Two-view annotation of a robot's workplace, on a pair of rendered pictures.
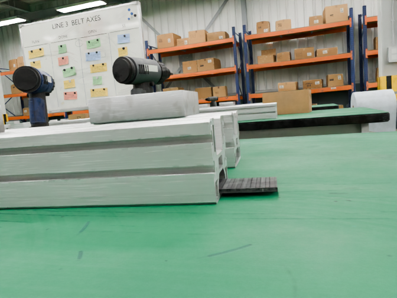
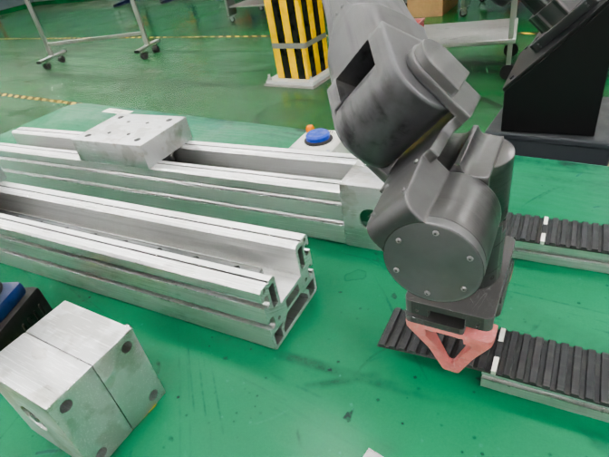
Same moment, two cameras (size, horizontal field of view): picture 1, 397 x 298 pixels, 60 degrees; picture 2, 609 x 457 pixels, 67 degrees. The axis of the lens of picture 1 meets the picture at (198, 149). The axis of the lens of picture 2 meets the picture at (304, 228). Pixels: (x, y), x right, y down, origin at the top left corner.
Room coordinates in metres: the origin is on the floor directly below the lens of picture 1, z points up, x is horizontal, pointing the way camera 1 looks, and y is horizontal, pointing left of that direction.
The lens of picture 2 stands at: (1.08, 0.88, 1.16)
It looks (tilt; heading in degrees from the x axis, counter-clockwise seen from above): 34 degrees down; 201
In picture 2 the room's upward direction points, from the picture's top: 11 degrees counter-clockwise
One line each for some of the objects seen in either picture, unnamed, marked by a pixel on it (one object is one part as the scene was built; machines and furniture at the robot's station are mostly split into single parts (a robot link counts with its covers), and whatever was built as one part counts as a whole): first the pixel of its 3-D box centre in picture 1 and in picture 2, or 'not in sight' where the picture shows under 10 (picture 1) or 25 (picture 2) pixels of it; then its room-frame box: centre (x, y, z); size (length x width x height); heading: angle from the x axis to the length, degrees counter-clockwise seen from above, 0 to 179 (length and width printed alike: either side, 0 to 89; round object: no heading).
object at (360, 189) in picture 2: not in sight; (391, 195); (0.55, 0.80, 0.83); 0.12 x 0.09 x 0.10; 168
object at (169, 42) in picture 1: (197, 84); not in sight; (10.69, -0.12, 1.58); 2.83 x 0.98 x 3.15; 71
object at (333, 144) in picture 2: not in sight; (318, 158); (0.40, 0.67, 0.81); 0.10 x 0.08 x 0.06; 168
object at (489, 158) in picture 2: not in sight; (466, 185); (0.78, 0.89, 0.98); 0.07 x 0.06 x 0.07; 168
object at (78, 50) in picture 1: (88, 107); not in sight; (3.77, 1.15, 0.97); 1.50 x 0.50 x 1.95; 71
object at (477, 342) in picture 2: not in sight; (456, 323); (0.79, 0.89, 0.85); 0.07 x 0.07 x 0.09; 77
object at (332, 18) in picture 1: (298, 73); not in sight; (9.72, -2.96, 1.59); 2.83 x 0.98 x 3.17; 71
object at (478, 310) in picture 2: not in sight; (463, 247); (0.77, 0.89, 0.92); 0.10 x 0.07 x 0.07; 167
